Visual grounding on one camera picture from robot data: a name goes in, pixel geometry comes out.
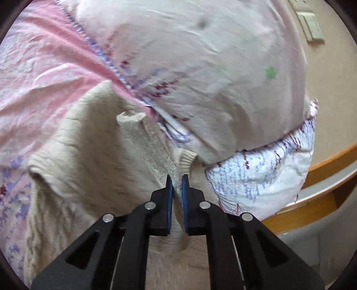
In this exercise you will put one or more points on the pink floral bed sheet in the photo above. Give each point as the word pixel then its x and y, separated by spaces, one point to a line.
pixel 41 92

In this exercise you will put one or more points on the white wall switch panel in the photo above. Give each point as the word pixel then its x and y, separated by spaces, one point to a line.
pixel 308 21

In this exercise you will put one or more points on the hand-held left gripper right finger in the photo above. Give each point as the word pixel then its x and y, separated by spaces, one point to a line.
pixel 185 209

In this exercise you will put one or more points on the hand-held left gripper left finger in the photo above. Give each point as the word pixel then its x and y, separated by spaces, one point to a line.
pixel 169 206

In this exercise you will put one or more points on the beige knit sweater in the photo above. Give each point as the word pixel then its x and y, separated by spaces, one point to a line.
pixel 83 156

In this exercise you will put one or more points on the wooden bed frame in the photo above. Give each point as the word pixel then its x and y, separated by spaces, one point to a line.
pixel 315 192

